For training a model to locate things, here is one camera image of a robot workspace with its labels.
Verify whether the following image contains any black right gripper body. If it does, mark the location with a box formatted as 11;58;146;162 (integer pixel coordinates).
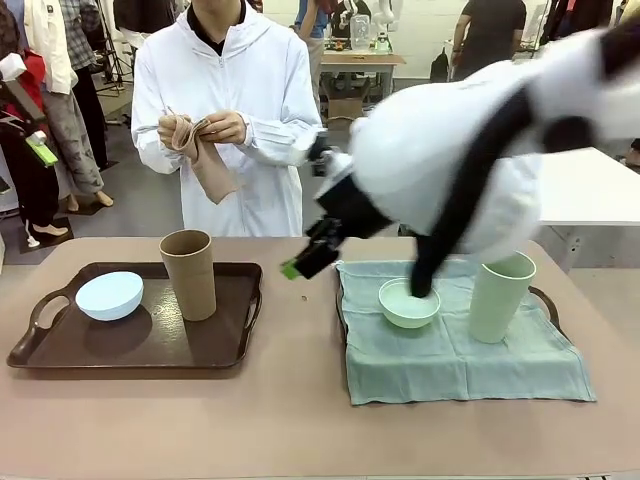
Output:
313;173;397;241

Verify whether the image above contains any pale green bowl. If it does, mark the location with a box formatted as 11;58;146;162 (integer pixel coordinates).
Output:
377;277;442;330

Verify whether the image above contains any brown tall cup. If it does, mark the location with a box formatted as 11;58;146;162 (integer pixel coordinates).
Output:
159;228;219;322

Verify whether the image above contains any beige cloth mat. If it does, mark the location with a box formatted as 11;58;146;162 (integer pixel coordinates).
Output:
166;105;242;206

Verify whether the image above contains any teal cloth mat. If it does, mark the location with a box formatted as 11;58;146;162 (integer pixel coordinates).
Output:
334;258;598;407

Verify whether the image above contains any light blue bowl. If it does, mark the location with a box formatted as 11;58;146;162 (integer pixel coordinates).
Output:
75;270;146;322

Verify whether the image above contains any pale green tall cup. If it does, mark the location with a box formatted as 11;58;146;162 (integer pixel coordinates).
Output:
467;250;538;345

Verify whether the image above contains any person's left forearm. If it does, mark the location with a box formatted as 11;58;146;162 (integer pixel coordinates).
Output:
239;113;329;167

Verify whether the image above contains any person's right forearm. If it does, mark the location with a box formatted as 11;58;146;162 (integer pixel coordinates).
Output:
130;127;204;175

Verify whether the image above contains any dark brown serving tray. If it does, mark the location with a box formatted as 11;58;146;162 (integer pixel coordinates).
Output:
6;261;264;371
333;284;572;349

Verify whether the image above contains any person's right hand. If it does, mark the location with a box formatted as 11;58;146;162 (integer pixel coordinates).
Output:
157;113;195;151

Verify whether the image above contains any person's left hand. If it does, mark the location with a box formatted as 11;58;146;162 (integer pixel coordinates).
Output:
196;109;250;147

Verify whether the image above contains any mannequin in grey patterned garment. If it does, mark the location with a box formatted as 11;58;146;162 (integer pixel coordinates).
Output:
41;89;116;212

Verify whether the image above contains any white coat on mannequin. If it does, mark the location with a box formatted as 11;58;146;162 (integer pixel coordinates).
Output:
21;0;79;97

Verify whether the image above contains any dark patterned hanging garment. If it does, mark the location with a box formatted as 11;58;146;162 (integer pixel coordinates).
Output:
0;0;24;57

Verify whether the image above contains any plaid shirt on mannequin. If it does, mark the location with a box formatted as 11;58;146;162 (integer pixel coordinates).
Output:
59;0;100;72

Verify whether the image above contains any cardboard box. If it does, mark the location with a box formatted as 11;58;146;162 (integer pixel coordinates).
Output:
326;96;366;133

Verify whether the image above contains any black light stand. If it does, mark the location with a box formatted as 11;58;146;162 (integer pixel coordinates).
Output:
98;27;135;97

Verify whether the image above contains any wooden top background table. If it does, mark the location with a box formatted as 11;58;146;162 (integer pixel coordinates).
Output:
318;51;408;102

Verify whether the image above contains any black backpack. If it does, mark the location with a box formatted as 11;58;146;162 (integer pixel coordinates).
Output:
430;48;452;85

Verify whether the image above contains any clear plastic container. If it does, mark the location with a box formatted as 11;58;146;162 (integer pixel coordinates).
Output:
349;13;375;52

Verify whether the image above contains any person in white hooded jacket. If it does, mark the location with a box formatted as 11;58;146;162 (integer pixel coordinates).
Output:
130;0;330;238

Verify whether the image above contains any person in blue shirt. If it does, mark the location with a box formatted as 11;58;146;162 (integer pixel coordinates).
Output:
293;0;332;117

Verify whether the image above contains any person in black shirt and shorts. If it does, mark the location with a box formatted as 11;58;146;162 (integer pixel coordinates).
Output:
451;0;529;82

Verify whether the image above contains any white side table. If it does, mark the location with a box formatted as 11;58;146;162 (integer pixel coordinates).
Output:
534;146;640;274

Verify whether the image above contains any person in dark maroon top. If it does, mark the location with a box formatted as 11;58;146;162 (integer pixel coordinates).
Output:
541;0;617;45

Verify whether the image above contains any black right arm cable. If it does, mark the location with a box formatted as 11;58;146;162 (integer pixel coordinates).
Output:
409;87;540;298

